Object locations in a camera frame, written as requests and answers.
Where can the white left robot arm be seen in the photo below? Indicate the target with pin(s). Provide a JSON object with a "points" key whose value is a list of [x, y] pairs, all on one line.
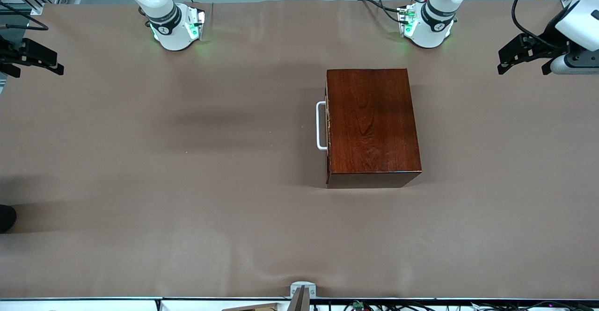
{"points": [[433, 18]]}

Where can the dark wooden drawer cabinet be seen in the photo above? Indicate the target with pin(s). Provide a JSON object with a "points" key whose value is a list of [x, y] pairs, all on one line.
{"points": [[372, 124]]}

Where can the black rounded object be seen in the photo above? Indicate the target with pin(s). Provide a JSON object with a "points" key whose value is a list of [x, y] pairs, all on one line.
{"points": [[6, 217]]}

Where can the brown table cover cloth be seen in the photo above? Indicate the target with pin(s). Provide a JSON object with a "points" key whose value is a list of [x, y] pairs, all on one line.
{"points": [[187, 161]]}

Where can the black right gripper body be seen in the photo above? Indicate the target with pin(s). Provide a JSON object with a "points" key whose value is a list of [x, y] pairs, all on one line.
{"points": [[8, 52]]}

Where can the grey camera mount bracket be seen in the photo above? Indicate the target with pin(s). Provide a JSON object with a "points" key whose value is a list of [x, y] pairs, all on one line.
{"points": [[303, 292]]}

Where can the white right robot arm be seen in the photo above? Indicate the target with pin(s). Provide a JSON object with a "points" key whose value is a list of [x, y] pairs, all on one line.
{"points": [[168, 21]]}

